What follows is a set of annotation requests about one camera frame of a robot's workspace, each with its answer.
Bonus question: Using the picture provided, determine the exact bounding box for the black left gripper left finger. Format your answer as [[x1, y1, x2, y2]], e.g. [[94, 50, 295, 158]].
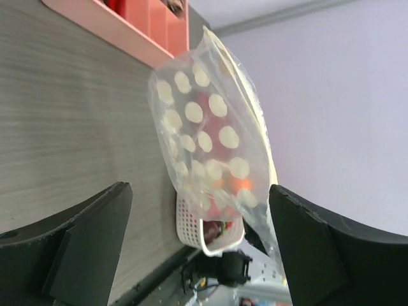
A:
[[1, 182, 133, 305]]

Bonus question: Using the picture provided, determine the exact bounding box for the white perforated fruit basket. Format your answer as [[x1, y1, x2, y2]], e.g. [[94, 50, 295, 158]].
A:
[[175, 195, 245, 257]]

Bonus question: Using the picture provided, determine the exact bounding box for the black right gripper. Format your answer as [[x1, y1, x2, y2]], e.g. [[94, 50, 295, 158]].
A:
[[181, 251, 252, 292]]

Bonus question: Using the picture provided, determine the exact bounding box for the clear polka dot zip bag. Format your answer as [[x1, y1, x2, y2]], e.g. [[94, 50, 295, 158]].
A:
[[149, 29, 285, 279]]

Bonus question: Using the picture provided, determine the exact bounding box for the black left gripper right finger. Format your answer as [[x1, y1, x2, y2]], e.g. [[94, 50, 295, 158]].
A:
[[269, 185, 407, 306]]

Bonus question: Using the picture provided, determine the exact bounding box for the pink divided organizer box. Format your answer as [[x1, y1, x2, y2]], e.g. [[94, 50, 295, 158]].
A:
[[43, 0, 189, 68]]

